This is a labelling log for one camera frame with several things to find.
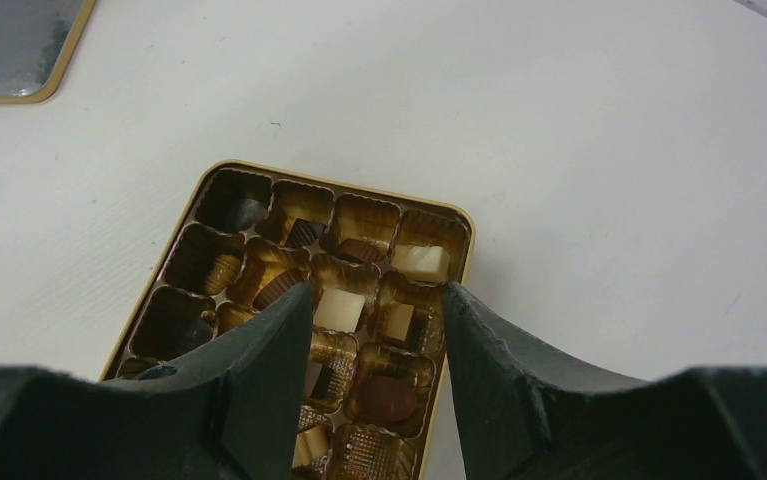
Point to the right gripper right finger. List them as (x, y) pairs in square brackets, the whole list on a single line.
[(527, 410)]

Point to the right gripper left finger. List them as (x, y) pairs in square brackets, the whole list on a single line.
[(228, 409)]

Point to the dark round chocolate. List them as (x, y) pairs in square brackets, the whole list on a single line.
[(192, 336)]

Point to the white chocolate cell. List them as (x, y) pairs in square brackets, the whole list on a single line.
[(311, 445)]

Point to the dark block chocolate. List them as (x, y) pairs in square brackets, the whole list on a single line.
[(318, 379)]

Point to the tan chocolate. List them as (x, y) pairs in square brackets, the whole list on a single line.
[(222, 273)]

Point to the brown ridged chocolate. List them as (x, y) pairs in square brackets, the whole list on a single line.
[(278, 286)]

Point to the brown round chocolate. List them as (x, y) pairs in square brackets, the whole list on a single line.
[(384, 399)]

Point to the gold chocolate box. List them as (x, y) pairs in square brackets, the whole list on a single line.
[(358, 448)]

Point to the small cream chocolate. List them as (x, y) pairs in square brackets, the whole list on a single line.
[(398, 322)]

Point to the dark striped chocolate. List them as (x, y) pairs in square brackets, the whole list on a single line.
[(304, 233)]

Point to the dark grey heart chocolate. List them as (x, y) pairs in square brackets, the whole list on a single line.
[(243, 214)]

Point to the reddish brown chocolate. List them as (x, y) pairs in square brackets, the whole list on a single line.
[(358, 251)]

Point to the silver box lid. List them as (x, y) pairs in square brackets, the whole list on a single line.
[(37, 42)]

